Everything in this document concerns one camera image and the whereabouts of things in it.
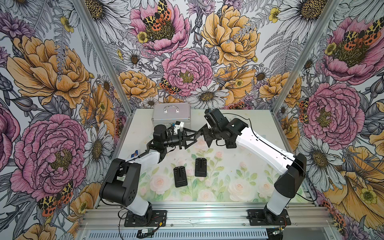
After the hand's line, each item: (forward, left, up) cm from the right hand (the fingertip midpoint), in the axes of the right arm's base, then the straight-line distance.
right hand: (207, 136), depth 80 cm
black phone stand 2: (-8, +4, -20) cm, 21 cm away
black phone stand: (-13, +15, -19) cm, 28 cm away
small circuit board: (-38, +32, -24) cm, 55 cm away
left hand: (-1, +5, 0) cm, 5 cm away
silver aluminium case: (+24, +25, -6) cm, 35 cm away
